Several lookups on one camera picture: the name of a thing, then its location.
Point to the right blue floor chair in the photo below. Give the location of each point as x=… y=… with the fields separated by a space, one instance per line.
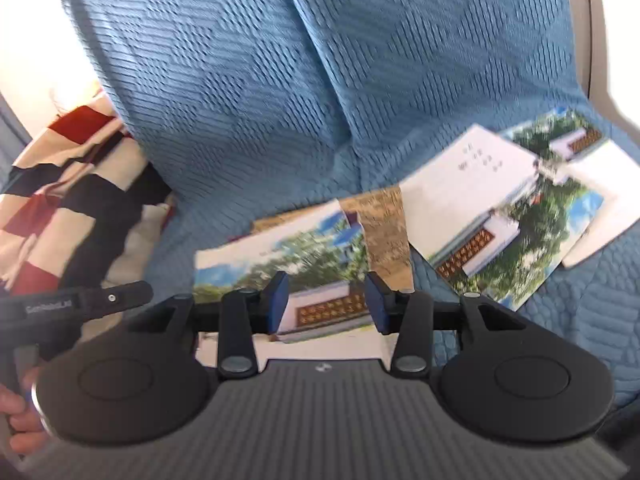
x=411 y=75

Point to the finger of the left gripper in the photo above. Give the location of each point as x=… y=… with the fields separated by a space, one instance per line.
x=105 y=301

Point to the building photo postcard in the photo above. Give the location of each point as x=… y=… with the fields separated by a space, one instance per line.
x=477 y=172
x=509 y=252

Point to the white text paper sheets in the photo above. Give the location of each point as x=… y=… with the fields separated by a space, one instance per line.
x=330 y=321

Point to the striped red black blanket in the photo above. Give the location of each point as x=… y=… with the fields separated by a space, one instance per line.
x=82 y=207

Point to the blue floor chair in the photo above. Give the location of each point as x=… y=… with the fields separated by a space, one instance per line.
x=231 y=105
x=411 y=75

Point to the tan Chinese painting book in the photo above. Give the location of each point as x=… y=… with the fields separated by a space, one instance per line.
x=373 y=237

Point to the left blue floor chair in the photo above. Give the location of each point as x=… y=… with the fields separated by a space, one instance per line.
x=231 y=105

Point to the person's left hand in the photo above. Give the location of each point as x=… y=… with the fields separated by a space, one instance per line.
x=29 y=435

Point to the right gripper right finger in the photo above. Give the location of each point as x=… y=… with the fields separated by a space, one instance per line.
x=410 y=316

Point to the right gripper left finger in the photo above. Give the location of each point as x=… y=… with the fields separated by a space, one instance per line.
x=243 y=314

